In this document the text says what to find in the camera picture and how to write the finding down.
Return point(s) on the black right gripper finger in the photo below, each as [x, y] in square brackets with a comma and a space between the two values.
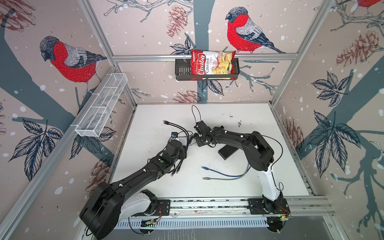
[198, 139]
[199, 127]

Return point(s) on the aluminium mounting rail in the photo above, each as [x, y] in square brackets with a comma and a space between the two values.
[295, 206]

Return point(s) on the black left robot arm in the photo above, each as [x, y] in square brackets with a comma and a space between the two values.
[102, 211]

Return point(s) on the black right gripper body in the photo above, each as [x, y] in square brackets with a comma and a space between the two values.
[202, 139]

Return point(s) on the red cassava chips bag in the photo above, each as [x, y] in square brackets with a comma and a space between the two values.
[212, 63]

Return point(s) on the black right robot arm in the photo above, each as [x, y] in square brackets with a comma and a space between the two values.
[260, 157]

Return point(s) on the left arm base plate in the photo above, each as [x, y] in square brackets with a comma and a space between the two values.
[160, 208]

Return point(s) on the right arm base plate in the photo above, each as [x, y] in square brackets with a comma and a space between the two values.
[260, 206]

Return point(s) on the white wire mesh shelf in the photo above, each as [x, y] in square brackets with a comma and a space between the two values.
[97, 115]

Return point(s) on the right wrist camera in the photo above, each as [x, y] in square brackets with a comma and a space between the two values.
[206, 128]

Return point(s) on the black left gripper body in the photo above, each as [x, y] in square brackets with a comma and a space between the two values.
[182, 154]

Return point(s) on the black wall basket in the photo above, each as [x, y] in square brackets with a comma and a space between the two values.
[183, 72]

